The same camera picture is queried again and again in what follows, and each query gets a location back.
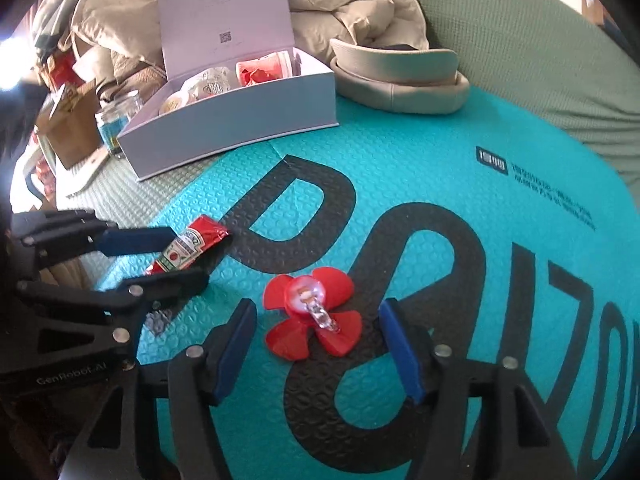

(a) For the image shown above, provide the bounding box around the pink white canister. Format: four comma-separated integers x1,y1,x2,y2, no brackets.
235,51,294,87

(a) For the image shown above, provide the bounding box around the red box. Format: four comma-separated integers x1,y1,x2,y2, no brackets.
47,50,85,90

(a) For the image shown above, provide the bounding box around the red plastic propeller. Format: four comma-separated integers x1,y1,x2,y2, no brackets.
262,266,362,361

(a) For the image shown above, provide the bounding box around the white smartphone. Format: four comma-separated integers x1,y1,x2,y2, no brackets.
55,146,111,197

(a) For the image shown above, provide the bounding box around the white patterned wipe packet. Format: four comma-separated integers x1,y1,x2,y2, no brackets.
181,66,239,101

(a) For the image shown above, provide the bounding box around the brown cardboard box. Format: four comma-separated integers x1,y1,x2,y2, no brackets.
36,80,102,169

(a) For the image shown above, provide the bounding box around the clear glass jar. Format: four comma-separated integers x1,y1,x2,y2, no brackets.
94,90,143,156

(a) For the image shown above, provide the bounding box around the printed cardboard carton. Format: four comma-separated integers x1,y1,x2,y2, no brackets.
580,0,620,32

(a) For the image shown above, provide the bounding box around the open white gift box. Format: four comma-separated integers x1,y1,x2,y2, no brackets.
118,0,338,180

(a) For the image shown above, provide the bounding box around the red gold snack packet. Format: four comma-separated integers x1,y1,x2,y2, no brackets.
239,65,283,87

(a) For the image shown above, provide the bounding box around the beige cap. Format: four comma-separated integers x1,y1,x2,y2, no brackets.
330,38,471,115

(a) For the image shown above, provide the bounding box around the teal foam mat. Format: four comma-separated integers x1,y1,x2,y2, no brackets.
96,84,640,480

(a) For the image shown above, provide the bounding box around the beige puffer jacket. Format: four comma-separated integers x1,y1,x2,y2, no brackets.
70,0,430,79

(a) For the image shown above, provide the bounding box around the red ketchup sachet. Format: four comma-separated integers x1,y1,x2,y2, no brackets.
144,214,231,275

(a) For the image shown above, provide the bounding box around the white round pod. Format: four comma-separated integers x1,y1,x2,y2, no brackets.
158,91,190,115

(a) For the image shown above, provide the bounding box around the brown quilted garment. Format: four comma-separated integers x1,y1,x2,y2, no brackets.
96,66,167,103

